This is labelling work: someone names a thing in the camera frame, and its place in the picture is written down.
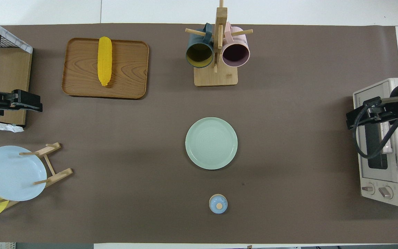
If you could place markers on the wooden plate rack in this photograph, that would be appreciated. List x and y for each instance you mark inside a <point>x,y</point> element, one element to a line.
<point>59,174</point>

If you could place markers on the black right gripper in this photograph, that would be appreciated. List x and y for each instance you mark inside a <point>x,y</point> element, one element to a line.
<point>370,110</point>

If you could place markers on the brown wooden tray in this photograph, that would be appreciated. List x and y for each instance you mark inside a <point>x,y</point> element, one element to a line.
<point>130,72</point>

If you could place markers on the yellow corn cob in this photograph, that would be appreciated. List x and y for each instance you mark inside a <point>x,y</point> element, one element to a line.
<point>104,58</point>

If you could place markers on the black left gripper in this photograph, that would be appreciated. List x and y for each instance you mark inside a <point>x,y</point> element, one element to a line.
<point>17,100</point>

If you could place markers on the pink mug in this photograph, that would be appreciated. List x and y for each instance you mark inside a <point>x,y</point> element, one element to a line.
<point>235,54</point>

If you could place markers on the light blue plate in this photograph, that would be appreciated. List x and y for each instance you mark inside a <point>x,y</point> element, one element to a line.
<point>12,174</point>

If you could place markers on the pale green plate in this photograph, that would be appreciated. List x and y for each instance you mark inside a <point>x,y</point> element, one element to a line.
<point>211,143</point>

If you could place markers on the small blue call bell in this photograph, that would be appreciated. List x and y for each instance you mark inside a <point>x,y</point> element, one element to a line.
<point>218,204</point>

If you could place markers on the brown table mat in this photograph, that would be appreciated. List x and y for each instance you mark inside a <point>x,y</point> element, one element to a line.
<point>288,138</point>

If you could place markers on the wooden mug rack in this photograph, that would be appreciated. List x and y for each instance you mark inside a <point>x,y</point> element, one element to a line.
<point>216,77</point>

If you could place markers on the dark blue mug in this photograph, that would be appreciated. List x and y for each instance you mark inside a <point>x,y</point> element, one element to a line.
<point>199,55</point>

